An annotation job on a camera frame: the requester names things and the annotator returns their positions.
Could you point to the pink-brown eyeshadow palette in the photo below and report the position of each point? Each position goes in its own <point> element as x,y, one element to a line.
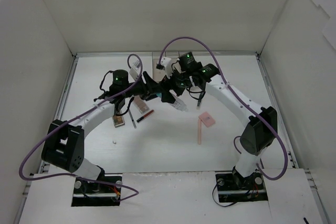
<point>140,105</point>

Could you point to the clear three-slot organizer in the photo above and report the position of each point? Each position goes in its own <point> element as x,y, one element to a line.
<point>158,75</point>

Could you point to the pink slim tube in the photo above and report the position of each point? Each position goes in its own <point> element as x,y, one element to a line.
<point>199,132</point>

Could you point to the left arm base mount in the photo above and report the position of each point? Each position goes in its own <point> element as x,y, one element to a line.
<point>89,194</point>

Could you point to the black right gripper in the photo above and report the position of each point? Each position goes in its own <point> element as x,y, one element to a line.
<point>171,84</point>

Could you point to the brown eyeshadow palette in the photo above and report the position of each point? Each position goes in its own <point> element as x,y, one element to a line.
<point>118,121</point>

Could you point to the pink square compact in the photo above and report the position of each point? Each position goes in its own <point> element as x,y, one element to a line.
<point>207,119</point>

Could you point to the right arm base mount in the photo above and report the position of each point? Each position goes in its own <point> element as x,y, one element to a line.
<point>228,192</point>

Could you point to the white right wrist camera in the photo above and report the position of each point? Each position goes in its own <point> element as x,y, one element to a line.
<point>165,63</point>

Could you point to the grey checkered eyeliner pencil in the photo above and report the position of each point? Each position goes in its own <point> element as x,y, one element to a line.
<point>132,119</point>

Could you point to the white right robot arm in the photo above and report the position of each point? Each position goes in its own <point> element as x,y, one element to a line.
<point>260,123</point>

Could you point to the black concealer stick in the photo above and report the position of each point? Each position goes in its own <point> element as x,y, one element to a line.
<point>199,100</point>

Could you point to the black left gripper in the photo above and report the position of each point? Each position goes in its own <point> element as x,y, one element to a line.
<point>147,85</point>

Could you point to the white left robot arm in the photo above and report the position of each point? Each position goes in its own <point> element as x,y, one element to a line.
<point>64,144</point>

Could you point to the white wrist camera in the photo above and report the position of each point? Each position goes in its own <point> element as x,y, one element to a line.
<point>135,70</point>
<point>165,63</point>

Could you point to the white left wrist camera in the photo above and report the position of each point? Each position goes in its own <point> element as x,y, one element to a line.
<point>135,70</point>

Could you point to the red black lip gloss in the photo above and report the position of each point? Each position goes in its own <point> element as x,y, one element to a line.
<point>144,116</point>

